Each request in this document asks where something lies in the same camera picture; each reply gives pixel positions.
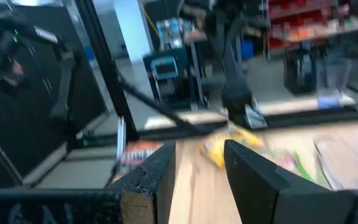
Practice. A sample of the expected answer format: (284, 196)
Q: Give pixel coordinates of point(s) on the blue storage bin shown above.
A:
(246, 49)

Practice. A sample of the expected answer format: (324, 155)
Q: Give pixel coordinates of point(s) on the light blue machine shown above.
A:
(165, 68)

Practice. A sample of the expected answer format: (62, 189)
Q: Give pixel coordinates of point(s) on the clear plastic cup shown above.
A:
(332, 84)

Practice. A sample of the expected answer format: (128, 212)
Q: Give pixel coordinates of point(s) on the red bin storage shelf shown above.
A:
(297, 21)

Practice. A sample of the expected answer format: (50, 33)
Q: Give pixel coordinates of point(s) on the yellow chicken ramen pack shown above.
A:
(216, 146)

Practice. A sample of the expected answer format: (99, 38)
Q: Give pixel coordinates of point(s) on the grey metal mounting bracket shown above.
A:
(255, 118)

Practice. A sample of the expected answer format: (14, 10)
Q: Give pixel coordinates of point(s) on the lime chili shrimp ramen pack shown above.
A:
(286, 160)

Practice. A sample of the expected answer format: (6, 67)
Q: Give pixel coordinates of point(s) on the orange noodle pack green band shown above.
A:
(135, 154)

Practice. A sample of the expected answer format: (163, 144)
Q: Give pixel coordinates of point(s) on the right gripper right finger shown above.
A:
(259, 193)

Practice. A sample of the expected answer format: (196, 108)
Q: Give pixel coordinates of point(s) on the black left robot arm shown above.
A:
(235, 87)

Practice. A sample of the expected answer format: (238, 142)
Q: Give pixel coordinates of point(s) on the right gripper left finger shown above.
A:
(148, 186)

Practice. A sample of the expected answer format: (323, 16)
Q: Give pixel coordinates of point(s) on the clear plastic bin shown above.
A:
(328, 168)

